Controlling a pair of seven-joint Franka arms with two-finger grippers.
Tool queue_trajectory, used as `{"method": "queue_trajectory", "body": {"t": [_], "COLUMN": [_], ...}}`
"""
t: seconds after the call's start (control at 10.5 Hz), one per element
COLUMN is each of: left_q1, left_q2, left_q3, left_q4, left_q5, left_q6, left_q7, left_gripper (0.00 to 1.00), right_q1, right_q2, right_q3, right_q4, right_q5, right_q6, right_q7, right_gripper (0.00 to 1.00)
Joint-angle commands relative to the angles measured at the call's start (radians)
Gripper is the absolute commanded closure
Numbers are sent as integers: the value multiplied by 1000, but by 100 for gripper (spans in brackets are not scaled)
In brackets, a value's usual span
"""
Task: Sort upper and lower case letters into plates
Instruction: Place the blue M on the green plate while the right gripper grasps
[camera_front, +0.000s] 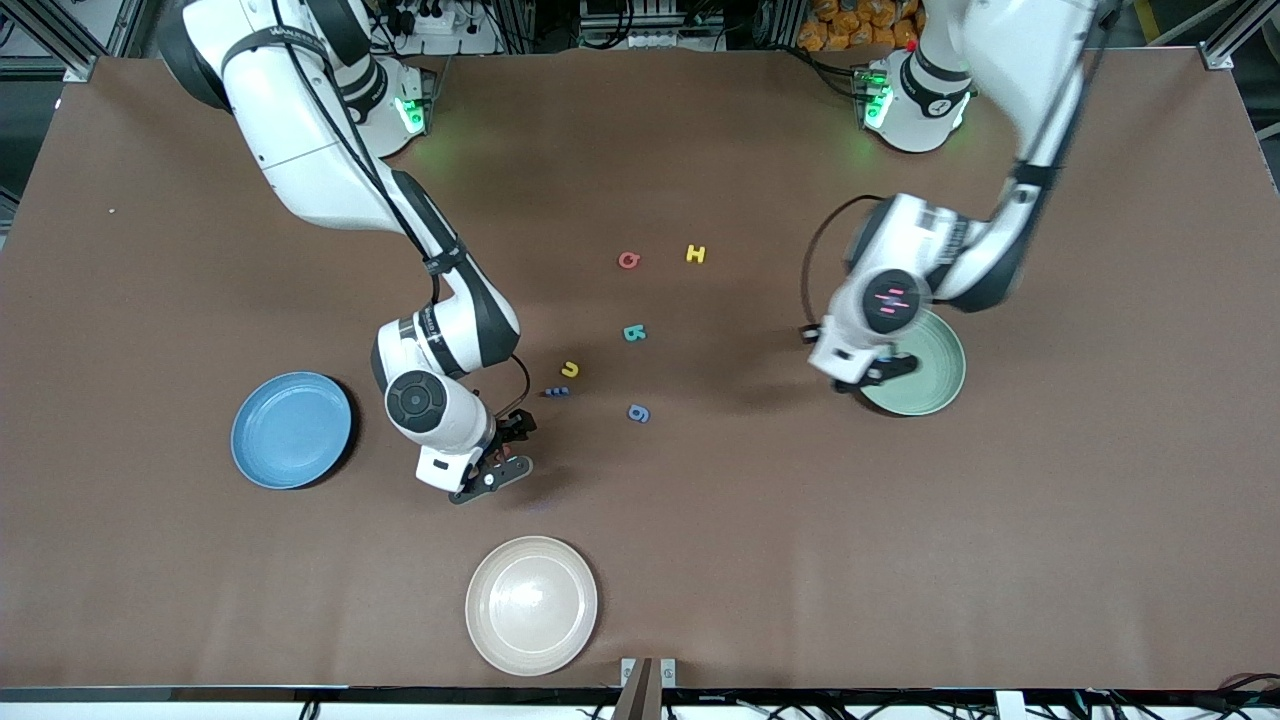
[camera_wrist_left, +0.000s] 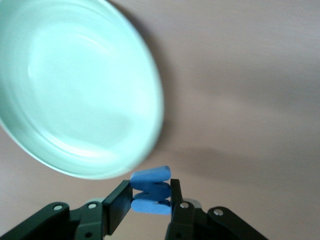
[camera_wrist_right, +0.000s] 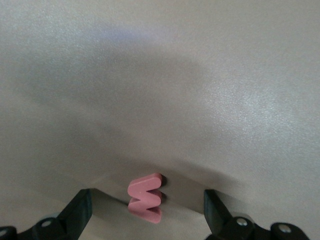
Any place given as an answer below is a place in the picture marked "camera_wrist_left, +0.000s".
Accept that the green plate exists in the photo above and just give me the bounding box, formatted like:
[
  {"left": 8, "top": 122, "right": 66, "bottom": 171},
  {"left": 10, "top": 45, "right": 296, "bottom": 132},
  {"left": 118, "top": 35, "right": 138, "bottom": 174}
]
[{"left": 0, "top": 0, "right": 166, "bottom": 181}]

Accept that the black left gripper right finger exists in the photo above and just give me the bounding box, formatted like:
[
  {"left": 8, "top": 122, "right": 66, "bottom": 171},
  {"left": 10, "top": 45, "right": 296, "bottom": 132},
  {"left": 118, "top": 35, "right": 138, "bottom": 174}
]
[{"left": 164, "top": 178, "right": 270, "bottom": 240}]

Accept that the blue letter M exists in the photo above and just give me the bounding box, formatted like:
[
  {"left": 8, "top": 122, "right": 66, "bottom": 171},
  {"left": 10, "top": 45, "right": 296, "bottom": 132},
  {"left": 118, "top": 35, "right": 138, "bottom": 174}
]
[{"left": 129, "top": 165, "right": 173, "bottom": 216}]

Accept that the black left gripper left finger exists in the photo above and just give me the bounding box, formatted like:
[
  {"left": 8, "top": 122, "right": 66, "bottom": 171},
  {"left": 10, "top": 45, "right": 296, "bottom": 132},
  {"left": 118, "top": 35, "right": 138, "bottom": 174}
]
[{"left": 0, "top": 179, "right": 133, "bottom": 240}]

